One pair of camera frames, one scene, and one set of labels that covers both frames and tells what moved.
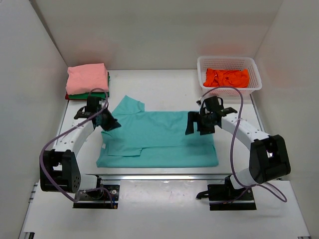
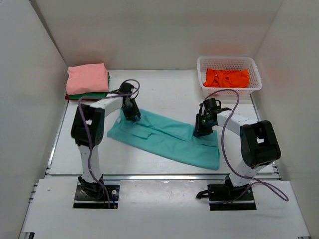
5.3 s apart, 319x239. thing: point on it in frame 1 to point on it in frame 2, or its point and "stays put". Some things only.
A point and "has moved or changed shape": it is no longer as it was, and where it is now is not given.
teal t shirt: (152, 139) has moved or changed shape
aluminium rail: (158, 177) stays put
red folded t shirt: (67, 97) stays put
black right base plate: (224, 197) stays put
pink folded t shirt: (82, 78) stays put
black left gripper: (109, 122) to (132, 112)
